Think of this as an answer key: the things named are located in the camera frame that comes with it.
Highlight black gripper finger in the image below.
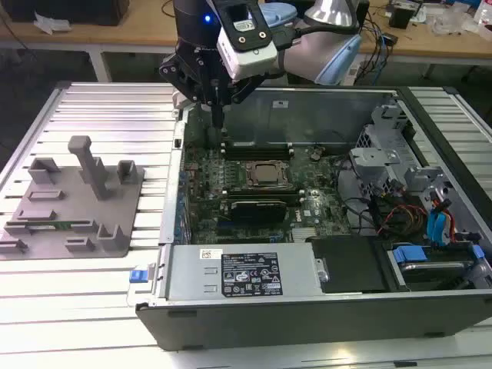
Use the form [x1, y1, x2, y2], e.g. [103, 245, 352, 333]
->
[217, 72, 266, 128]
[159, 53, 218, 128]

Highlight green RAM stick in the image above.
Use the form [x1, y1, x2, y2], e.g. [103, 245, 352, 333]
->
[27, 221, 94, 231]

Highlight black RAM slot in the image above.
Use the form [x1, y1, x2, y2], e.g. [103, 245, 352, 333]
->
[222, 149, 295, 161]
[222, 140, 295, 151]
[222, 187, 301, 194]

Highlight wooden desk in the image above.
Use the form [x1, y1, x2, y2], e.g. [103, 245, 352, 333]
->
[0, 0, 492, 84]

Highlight metal socket cover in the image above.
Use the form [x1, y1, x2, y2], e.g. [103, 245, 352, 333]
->
[245, 160, 291, 189]

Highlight silver CPU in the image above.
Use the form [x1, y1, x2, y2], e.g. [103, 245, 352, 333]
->
[255, 164, 280, 181]

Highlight white power strip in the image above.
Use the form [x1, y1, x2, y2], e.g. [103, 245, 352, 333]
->
[343, 62, 362, 86]

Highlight black graphics card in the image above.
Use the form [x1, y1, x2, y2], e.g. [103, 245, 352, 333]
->
[229, 198, 288, 224]

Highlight green motherboard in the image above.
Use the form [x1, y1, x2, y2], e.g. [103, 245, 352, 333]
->
[180, 145, 351, 245]

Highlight crumpled white paper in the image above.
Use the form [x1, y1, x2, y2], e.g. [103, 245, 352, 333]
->
[33, 10, 72, 35]

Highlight metal drive cage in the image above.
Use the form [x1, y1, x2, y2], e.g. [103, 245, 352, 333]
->
[348, 103, 411, 182]

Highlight silver heat sink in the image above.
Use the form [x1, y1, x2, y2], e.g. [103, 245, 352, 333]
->
[291, 228, 321, 243]

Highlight grey parts rack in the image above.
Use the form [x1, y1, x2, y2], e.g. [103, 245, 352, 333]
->
[0, 135, 146, 259]

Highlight black desk device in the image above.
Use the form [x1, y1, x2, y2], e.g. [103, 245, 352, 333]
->
[388, 5, 415, 29]

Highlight silver power supply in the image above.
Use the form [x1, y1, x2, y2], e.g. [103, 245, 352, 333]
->
[163, 244, 327, 301]

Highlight black plastic bay cover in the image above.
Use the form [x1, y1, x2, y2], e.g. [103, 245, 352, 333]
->
[305, 236, 390, 295]

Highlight clear plastic bags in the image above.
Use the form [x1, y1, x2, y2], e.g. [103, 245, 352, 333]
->
[429, 6, 478, 36]

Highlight hard disk in blue carrier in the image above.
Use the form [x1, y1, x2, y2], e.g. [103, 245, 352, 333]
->
[387, 242, 486, 294]

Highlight black open PC case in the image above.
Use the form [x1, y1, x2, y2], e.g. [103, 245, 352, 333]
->
[126, 82, 492, 353]

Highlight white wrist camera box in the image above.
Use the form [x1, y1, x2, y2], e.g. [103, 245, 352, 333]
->
[216, 0, 278, 81]

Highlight black camera cable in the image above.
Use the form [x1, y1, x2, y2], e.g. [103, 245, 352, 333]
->
[272, 27, 304, 52]

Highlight blue hanging cable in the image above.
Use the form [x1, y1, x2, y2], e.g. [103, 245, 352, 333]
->
[373, 21, 390, 84]

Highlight red yellow wire bundle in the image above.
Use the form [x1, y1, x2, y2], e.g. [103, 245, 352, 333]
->
[376, 204, 428, 236]

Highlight grey metal bracket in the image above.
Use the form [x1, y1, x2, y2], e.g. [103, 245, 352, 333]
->
[403, 165, 455, 209]

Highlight blue flat wire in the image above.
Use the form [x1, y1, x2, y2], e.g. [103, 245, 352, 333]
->
[425, 206, 455, 248]

